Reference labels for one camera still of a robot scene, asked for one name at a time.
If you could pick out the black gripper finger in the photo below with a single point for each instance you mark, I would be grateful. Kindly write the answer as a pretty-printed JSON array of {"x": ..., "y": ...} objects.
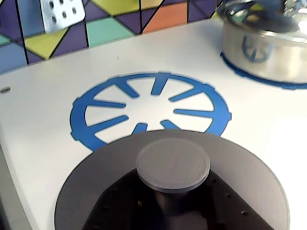
[
  {"x": 230, "y": 208},
  {"x": 124, "y": 206}
]

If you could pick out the gray pot lid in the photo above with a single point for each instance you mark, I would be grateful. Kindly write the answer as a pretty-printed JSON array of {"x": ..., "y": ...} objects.
[{"x": 172, "y": 163}]

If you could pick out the blue burner print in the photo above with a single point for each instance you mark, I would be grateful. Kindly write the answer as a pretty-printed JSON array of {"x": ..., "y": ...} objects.
[
  {"x": 287, "y": 86},
  {"x": 79, "y": 124}
]

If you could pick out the blue toy kitchen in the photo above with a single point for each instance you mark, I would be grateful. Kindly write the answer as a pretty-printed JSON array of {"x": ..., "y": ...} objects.
[{"x": 48, "y": 119}]

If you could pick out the grey toy sink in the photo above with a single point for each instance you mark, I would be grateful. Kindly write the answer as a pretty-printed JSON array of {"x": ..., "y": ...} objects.
[{"x": 9, "y": 191}]

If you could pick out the steel cooking pot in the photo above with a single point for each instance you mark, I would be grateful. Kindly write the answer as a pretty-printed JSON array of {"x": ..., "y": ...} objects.
[{"x": 283, "y": 62}]

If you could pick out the steel slotted spatula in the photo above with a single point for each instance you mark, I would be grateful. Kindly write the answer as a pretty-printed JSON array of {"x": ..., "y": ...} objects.
[{"x": 60, "y": 16}]

